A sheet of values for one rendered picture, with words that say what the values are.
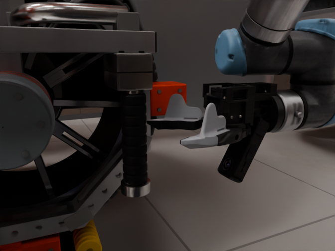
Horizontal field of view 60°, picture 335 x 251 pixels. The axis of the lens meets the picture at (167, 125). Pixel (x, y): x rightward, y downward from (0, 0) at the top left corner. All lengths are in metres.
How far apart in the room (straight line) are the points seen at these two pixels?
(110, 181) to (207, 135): 0.33
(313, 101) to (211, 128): 0.22
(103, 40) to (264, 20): 0.22
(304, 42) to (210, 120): 0.23
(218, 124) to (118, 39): 0.18
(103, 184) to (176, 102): 0.27
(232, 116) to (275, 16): 0.15
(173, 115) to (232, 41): 0.15
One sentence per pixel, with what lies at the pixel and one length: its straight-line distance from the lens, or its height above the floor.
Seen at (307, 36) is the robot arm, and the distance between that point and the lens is 0.56.
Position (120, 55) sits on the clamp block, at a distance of 0.39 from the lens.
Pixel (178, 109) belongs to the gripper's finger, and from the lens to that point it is 0.49.
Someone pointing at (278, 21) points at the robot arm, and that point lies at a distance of 0.45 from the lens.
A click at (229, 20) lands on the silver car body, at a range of 0.99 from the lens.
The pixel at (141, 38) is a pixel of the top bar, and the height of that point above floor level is 0.97.
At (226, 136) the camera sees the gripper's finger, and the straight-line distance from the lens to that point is 0.42.
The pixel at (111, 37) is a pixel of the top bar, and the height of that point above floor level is 0.97.
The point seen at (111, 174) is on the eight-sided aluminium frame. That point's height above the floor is 0.69.
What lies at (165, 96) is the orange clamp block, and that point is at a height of 0.86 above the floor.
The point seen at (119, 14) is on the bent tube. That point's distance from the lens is 0.42.
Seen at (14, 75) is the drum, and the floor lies 0.92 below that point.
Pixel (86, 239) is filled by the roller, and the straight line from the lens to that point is 0.73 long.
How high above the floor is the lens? 0.95
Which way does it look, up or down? 13 degrees down
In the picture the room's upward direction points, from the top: straight up
